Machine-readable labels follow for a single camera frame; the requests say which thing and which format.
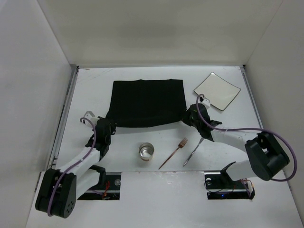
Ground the copper fork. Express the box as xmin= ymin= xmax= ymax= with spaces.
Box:
xmin=158 ymin=138 xmax=189 ymax=170

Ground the silver knife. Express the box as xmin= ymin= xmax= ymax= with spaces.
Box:
xmin=183 ymin=138 xmax=204 ymax=167

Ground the white square plate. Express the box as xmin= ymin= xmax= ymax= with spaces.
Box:
xmin=194 ymin=72 xmax=241 ymax=111

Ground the black cloth placemat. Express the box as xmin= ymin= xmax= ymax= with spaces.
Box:
xmin=106 ymin=79 xmax=187 ymax=128

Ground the silver metal cup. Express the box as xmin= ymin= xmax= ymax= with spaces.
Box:
xmin=138 ymin=142 xmax=154 ymax=162

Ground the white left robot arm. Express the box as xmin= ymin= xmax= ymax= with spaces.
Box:
xmin=35 ymin=117 xmax=116 ymax=218

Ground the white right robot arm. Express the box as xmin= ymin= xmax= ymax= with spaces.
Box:
xmin=182 ymin=104 xmax=290 ymax=181

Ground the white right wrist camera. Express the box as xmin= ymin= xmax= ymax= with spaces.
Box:
xmin=199 ymin=96 xmax=211 ymax=109

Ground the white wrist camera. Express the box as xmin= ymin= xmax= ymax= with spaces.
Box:
xmin=80 ymin=111 xmax=99 ymax=125
xmin=199 ymin=96 xmax=211 ymax=109

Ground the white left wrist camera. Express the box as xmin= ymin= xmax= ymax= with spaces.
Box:
xmin=80 ymin=111 xmax=99 ymax=125

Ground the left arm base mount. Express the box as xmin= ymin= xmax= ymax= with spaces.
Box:
xmin=78 ymin=172 xmax=122 ymax=200

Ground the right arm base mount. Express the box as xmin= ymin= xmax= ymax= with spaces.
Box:
xmin=204 ymin=171 xmax=256 ymax=200

